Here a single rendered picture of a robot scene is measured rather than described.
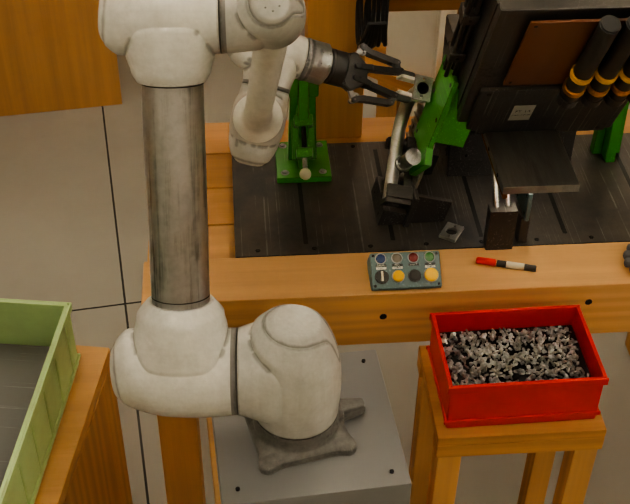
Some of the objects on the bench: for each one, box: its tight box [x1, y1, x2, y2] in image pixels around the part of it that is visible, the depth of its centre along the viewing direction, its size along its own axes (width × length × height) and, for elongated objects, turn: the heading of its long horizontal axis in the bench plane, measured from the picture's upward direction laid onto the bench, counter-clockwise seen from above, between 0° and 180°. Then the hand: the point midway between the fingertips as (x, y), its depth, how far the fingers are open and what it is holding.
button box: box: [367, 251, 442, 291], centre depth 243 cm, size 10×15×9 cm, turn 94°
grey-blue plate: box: [515, 193, 533, 242], centre depth 252 cm, size 10×2×14 cm, turn 4°
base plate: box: [232, 132, 630, 258], centre depth 269 cm, size 42×110×2 cm, turn 94°
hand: (412, 88), depth 247 cm, fingers closed on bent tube, 3 cm apart
